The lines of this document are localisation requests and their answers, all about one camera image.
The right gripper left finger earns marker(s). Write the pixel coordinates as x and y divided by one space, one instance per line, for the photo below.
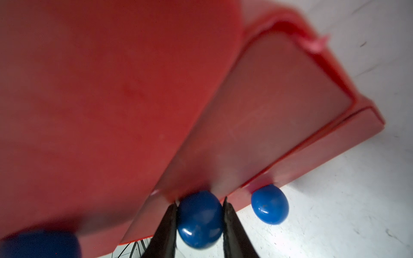
163 243

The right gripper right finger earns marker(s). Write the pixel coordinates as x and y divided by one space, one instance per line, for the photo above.
236 243

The red top drawer blue knob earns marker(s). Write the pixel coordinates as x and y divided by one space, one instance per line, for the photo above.
96 99

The red bottom drawer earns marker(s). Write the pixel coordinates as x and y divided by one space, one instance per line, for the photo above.
352 131

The blue bottom drawer knob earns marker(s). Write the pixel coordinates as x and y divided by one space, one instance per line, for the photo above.
270 204

